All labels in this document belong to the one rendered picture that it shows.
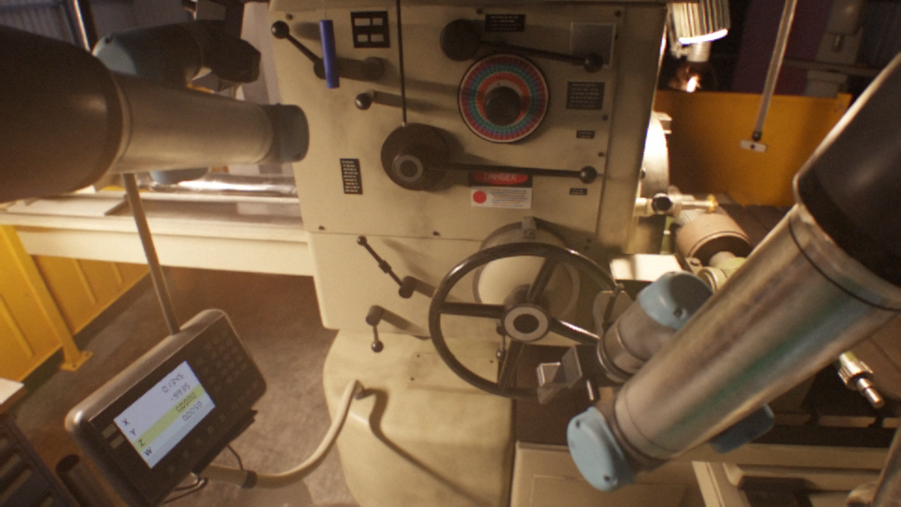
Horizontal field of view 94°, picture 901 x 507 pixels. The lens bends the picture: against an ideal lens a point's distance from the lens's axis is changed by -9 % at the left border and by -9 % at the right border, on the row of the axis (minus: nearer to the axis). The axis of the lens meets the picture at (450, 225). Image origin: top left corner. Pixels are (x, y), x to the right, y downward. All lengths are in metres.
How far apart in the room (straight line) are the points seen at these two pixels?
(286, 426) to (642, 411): 2.24
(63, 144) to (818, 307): 0.41
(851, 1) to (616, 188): 6.09
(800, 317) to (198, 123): 0.44
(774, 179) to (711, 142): 0.59
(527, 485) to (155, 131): 1.61
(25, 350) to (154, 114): 2.94
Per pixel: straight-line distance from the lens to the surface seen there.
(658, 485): 1.81
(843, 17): 6.97
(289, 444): 2.47
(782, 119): 3.92
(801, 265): 0.29
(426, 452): 1.69
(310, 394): 2.64
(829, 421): 1.45
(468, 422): 1.65
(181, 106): 0.42
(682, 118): 3.64
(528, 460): 1.67
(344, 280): 1.19
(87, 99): 0.32
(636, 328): 0.60
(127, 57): 0.63
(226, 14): 0.76
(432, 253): 1.09
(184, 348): 1.02
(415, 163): 0.91
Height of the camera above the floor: 1.89
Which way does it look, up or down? 28 degrees down
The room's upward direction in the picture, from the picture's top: 1 degrees counter-clockwise
